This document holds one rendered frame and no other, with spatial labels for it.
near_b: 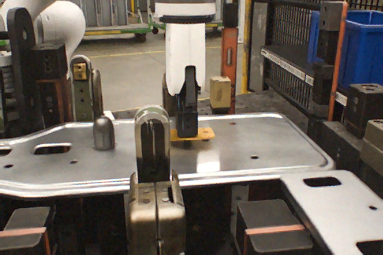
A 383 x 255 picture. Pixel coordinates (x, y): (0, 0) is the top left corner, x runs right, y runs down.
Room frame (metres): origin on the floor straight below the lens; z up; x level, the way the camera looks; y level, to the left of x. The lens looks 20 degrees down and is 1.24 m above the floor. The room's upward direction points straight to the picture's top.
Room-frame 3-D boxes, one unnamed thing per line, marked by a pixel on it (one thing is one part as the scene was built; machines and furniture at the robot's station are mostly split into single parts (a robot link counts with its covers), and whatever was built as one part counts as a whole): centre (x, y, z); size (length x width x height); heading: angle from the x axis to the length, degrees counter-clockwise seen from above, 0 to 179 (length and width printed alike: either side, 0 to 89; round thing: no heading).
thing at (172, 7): (0.53, 0.01, 1.20); 0.09 x 0.08 x 0.03; 8
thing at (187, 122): (0.50, 0.01, 1.05); 0.03 x 0.03 x 0.07; 8
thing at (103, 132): (0.51, 0.14, 1.02); 0.03 x 0.03 x 0.07
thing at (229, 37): (0.69, -0.07, 0.95); 0.03 x 0.01 x 0.50; 98
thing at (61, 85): (0.70, 0.28, 0.91); 0.07 x 0.05 x 0.42; 8
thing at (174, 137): (0.52, 0.01, 1.02); 0.08 x 0.04 x 0.01; 98
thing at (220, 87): (0.66, -0.05, 0.88); 0.04 x 0.04 x 0.36; 8
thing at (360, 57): (0.83, -0.38, 1.10); 0.30 x 0.17 x 0.13; 1
